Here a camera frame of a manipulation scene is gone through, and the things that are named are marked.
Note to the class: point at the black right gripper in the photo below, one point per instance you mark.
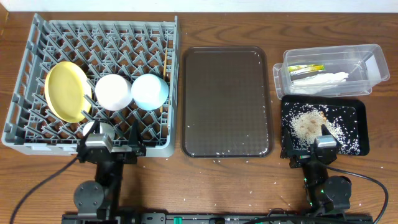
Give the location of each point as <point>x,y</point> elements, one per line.
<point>301,157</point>

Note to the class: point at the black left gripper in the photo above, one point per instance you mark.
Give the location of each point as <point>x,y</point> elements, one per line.
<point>113,155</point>

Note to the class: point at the white cup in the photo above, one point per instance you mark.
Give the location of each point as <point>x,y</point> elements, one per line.
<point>103,128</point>

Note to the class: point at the pile of rice and peanuts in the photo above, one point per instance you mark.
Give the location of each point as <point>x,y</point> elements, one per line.
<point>304,122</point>

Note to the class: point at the pink bowl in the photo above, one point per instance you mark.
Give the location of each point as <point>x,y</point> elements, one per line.
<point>113,92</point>

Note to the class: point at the light blue bowl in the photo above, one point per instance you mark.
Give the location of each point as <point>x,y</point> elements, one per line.
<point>149,92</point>

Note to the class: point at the white paper napkin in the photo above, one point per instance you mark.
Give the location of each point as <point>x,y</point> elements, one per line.
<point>314,84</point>

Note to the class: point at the yellow round plate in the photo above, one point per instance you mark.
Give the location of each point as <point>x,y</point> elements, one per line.
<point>66,86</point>

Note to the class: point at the green snack wrapper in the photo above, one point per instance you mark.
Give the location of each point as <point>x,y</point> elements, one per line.
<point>302,69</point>

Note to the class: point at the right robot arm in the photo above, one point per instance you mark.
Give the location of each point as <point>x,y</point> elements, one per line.
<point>327,195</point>

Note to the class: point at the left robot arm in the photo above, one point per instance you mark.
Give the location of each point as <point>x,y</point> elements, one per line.
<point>97,200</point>

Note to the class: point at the black food waste tray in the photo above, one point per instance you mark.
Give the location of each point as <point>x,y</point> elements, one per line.
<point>356,104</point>

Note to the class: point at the clear plastic waste bin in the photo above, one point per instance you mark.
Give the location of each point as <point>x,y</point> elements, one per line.
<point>365,64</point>

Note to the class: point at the grey plastic dish rack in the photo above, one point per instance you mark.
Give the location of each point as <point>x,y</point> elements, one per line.
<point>99,48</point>

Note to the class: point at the dark brown serving tray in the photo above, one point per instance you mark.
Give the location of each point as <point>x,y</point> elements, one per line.
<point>226,103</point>

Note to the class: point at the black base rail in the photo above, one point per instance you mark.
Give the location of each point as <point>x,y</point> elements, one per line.
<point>161,218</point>

